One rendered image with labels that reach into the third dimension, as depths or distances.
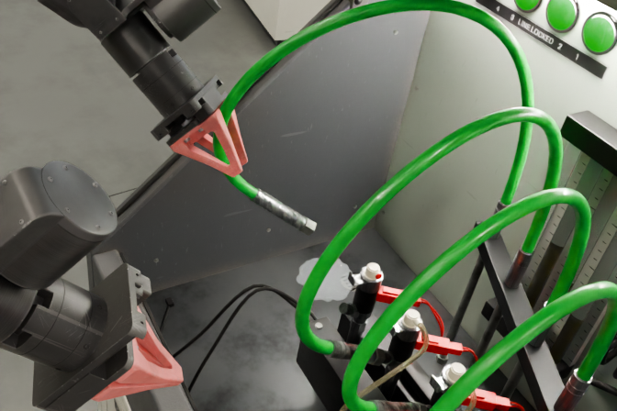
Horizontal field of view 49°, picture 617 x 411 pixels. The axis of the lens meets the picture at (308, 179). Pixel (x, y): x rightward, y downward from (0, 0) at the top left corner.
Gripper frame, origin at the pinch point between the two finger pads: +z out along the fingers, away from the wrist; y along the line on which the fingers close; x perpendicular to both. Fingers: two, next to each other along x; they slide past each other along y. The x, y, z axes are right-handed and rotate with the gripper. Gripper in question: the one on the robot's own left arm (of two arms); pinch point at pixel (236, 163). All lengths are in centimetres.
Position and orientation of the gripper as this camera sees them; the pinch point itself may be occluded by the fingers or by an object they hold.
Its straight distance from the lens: 77.8
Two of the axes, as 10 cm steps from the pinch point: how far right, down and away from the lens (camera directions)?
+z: 6.1, 7.5, 2.4
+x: -7.8, 5.3, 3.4
